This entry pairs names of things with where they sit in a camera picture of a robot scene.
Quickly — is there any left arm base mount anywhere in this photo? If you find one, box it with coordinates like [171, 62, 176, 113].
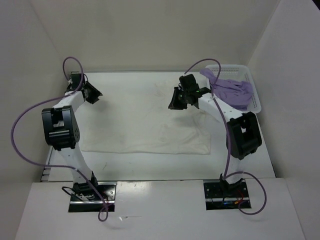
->
[61, 182, 117, 213]

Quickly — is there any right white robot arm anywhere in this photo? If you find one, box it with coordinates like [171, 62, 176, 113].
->
[168, 74, 262, 197]

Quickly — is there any white t shirt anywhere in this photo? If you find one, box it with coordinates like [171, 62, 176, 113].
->
[80, 80, 211, 155]

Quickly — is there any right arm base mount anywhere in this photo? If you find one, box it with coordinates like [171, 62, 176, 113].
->
[203, 179, 252, 211]

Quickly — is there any purple t shirt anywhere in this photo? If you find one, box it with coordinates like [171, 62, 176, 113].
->
[199, 68, 254, 111]

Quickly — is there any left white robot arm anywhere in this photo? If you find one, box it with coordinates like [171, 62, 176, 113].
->
[41, 73, 103, 200]

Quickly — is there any white plastic basket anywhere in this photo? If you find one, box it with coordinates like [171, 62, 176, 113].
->
[204, 64, 262, 114]

